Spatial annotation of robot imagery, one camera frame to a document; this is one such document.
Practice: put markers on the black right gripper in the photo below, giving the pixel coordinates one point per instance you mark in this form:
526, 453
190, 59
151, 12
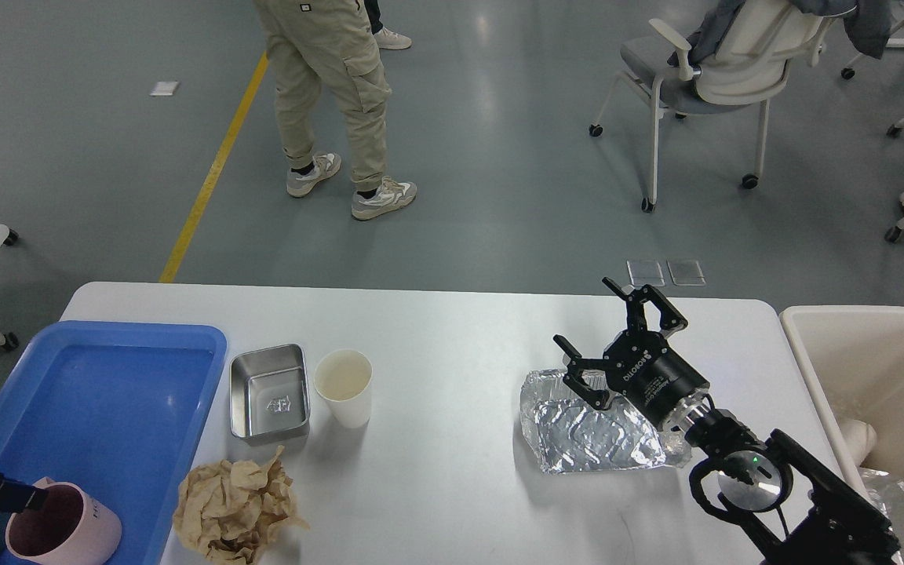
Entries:
656, 380

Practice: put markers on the pink mug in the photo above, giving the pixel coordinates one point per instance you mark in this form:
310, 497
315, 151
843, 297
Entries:
71, 527

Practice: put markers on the square steel container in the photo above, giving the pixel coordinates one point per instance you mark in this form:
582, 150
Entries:
269, 396

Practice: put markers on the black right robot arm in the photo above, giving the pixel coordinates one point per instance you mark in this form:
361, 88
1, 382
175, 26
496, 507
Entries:
740, 476

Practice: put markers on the aluminium foil tray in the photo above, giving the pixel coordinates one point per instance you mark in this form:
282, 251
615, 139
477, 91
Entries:
568, 435

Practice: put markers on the blue plastic tray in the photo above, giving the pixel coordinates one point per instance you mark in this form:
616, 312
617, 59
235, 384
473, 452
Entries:
118, 409

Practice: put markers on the white tube in bin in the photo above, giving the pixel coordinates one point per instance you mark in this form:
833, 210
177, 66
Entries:
859, 440

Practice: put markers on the crumpled brown paper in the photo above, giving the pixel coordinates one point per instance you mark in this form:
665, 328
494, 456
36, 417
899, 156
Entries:
230, 512

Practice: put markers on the beige plastic bin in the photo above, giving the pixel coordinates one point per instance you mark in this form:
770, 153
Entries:
852, 360

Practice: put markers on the foil trash in bin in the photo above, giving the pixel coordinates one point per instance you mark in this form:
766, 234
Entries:
886, 491

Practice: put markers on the white paper cup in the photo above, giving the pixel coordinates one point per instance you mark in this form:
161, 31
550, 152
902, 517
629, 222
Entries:
343, 379

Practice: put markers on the white office chair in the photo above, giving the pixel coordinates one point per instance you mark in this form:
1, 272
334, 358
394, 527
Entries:
749, 66

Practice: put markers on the person in black trousers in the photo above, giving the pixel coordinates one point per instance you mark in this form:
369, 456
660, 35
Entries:
389, 31

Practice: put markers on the person in beige trousers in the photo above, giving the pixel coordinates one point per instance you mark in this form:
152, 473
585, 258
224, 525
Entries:
334, 45

